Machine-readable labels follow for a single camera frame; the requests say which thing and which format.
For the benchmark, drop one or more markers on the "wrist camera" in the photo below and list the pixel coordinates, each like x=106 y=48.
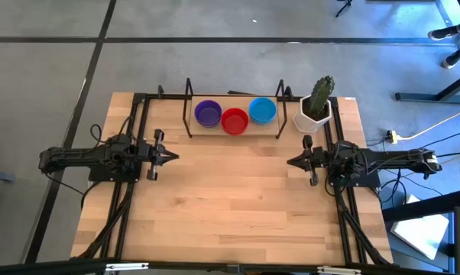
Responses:
x=146 y=153
x=321 y=160

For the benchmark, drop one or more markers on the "black aluminium table frame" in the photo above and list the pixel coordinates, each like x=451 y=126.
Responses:
x=139 y=97

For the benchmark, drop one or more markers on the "yellow power connector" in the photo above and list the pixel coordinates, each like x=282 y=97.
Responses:
x=391 y=136

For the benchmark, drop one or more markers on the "silver metal bracket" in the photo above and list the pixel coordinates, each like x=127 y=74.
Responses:
x=127 y=266
x=339 y=270

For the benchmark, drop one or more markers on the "black rig crossbar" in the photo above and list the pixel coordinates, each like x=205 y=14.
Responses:
x=43 y=269

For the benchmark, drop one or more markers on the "purple plastic mini bowl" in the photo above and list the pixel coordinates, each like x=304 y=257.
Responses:
x=208 y=113

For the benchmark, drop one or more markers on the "green cactus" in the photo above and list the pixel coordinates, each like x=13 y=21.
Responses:
x=321 y=93

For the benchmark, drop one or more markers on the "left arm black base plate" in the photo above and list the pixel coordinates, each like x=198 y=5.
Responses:
x=100 y=176

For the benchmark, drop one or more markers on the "person's shoe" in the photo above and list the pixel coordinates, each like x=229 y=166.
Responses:
x=451 y=61
x=442 y=32

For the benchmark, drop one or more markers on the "red plastic mini bowl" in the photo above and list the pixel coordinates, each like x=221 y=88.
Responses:
x=234 y=121

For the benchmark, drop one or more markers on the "white flat panel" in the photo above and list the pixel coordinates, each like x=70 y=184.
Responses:
x=421 y=233

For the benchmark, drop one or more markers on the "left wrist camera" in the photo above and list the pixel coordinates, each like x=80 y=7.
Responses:
x=146 y=153

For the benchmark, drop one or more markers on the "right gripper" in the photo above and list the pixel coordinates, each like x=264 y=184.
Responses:
x=310 y=143

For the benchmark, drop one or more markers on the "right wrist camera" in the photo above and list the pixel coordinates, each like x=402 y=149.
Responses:
x=321 y=160

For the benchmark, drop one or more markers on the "blue plastic mini bowl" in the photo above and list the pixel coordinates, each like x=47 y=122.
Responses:
x=262 y=110

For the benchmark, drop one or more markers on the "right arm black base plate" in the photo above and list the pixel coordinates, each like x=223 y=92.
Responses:
x=371 y=180

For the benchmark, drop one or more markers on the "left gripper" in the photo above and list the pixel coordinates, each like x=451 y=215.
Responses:
x=155 y=137

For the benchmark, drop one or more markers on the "black stand leg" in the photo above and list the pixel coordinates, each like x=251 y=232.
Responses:
x=344 y=5

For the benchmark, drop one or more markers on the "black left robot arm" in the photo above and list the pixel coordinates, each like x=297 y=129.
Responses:
x=85 y=156

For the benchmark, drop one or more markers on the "black desk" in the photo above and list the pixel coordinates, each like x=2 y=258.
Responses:
x=425 y=206

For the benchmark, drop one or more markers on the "white hexagonal plant pot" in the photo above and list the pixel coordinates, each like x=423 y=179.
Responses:
x=302 y=122

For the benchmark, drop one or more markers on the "wooden shelf with black brackets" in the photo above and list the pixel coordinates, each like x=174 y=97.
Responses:
x=260 y=130

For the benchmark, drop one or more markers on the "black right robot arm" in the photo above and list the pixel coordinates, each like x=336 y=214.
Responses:
x=390 y=160

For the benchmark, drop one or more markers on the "black desk frame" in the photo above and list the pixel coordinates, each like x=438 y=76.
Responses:
x=425 y=97

